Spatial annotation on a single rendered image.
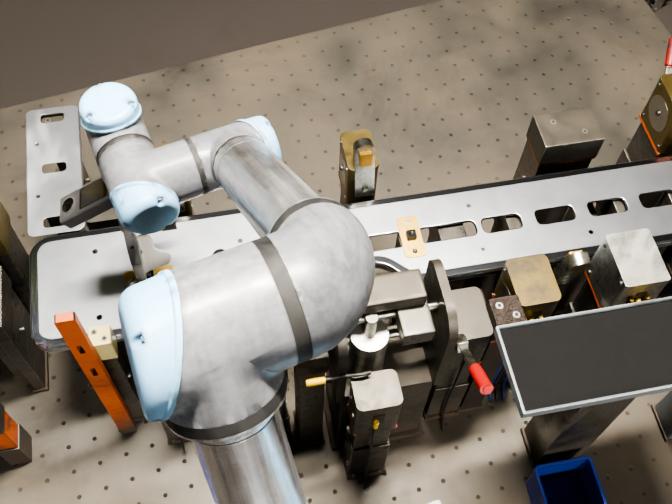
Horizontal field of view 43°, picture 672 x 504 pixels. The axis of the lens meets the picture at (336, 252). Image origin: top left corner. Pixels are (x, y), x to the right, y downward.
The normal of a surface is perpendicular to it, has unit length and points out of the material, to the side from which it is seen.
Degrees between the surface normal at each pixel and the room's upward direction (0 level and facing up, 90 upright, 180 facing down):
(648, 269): 0
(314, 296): 36
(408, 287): 0
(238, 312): 24
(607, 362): 0
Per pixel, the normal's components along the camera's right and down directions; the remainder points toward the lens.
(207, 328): 0.19, -0.13
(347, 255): 0.62, -0.50
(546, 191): 0.03, -0.50
